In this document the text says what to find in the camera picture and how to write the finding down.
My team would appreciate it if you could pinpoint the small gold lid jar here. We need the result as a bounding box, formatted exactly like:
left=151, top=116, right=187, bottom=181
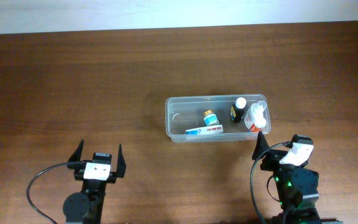
left=203, top=110, right=219, bottom=126

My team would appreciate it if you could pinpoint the clear plastic container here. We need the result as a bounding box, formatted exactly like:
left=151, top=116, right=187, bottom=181
left=165, top=95, right=257, bottom=143

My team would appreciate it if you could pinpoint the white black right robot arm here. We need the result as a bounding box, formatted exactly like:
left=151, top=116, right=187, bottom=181
left=250, top=131, right=322, bottom=224

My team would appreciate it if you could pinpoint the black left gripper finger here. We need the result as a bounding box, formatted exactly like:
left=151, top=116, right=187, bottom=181
left=68, top=139, right=84, bottom=164
left=116, top=144, right=126, bottom=178

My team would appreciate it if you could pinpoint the black camera cable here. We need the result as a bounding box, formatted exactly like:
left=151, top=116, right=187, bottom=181
left=25, top=161, right=85, bottom=224
left=249, top=140, right=293, bottom=224

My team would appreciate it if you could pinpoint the white green Panadol box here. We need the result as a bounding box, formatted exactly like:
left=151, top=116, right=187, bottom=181
left=185, top=124, right=223, bottom=135

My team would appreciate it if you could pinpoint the black right camera cable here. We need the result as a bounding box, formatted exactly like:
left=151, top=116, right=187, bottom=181
left=249, top=140, right=293, bottom=224

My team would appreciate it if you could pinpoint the dark bottle white cap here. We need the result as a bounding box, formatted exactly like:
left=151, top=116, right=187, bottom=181
left=230, top=97, right=247, bottom=123

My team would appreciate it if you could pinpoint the white squeeze bottle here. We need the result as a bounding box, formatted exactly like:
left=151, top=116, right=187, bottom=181
left=244, top=101, right=267, bottom=132

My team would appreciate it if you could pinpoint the black left camera cable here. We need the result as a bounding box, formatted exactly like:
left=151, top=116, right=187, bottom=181
left=25, top=161, right=85, bottom=224

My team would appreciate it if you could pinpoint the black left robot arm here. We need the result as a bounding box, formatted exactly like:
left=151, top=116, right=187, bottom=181
left=63, top=141, right=126, bottom=224

